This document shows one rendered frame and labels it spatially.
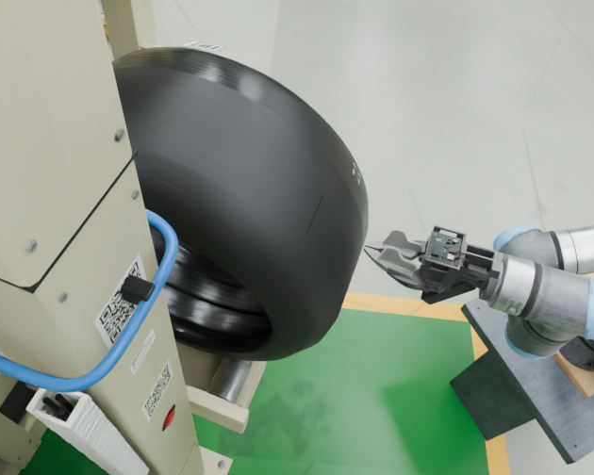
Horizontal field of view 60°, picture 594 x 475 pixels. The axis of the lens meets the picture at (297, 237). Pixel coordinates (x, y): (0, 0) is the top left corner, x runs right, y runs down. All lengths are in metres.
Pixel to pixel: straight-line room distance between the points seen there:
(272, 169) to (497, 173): 2.31
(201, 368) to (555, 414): 0.98
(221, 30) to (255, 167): 2.69
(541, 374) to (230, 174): 1.24
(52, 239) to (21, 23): 0.14
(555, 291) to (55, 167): 0.71
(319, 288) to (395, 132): 2.20
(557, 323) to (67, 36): 0.76
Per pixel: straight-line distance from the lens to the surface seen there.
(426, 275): 0.85
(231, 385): 1.09
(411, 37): 3.56
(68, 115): 0.33
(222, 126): 0.70
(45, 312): 0.40
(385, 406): 2.11
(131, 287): 0.49
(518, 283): 0.84
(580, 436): 1.68
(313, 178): 0.73
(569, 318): 0.87
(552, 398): 1.67
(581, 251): 1.03
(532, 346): 0.97
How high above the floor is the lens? 1.97
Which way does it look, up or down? 57 degrees down
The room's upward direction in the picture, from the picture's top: 12 degrees clockwise
